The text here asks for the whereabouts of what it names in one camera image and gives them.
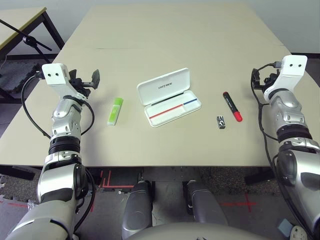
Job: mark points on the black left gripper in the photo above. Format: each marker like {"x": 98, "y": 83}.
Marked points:
{"x": 82, "y": 86}

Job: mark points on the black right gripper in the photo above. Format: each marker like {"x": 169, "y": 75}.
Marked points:
{"x": 270, "y": 80}

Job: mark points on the black marker with red cap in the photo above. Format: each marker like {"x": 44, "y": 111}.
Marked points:
{"x": 231, "y": 105}

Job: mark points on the green highlighter pen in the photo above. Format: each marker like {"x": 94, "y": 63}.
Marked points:
{"x": 114, "y": 111}

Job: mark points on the white plastic pencil case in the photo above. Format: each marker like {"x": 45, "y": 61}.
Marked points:
{"x": 165, "y": 87}

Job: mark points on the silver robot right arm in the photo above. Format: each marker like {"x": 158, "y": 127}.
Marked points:
{"x": 287, "y": 110}

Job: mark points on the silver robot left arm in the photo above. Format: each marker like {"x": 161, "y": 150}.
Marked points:
{"x": 62, "y": 117}

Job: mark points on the black tripod stand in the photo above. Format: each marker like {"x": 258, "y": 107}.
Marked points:
{"x": 30, "y": 40}

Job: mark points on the black foam floor mat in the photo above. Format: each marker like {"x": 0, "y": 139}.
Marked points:
{"x": 15, "y": 75}

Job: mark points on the black table foot bar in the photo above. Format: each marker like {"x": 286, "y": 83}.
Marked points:
{"x": 260, "y": 177}
{"x": 17, "y": 173}

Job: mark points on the grey robot right leg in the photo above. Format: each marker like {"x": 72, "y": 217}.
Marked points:
{"x": 205, "y": 205}

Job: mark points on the grey robot leg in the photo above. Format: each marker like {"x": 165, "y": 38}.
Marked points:
{"x": 205, "y": 205}
{"x": 136, "y": 207}

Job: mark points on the grey robot left leg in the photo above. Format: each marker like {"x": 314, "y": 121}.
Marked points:
{"x": 136, "y": 207}

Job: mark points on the light blue floor object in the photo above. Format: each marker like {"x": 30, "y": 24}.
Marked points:
{"x": 285, "y": 227}

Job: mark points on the white perforated shoe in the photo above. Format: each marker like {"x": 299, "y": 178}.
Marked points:
{"x": 298, "y": 233}

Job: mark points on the grey robot torso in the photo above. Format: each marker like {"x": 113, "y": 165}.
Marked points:
{"x": 200, "y": 232}

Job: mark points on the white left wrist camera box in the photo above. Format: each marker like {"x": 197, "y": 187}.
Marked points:
{"x": 53, "y": 75}

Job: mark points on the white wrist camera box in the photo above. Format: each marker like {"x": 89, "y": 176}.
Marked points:
{"x": 290, "y": 68}
{"x": 53, "y": 75}

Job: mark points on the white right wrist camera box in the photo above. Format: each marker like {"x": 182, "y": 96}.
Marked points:
{"x": 290, "y": 68}

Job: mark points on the beige side table black frame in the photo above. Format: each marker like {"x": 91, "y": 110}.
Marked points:
{"x": 15, "y": 25}

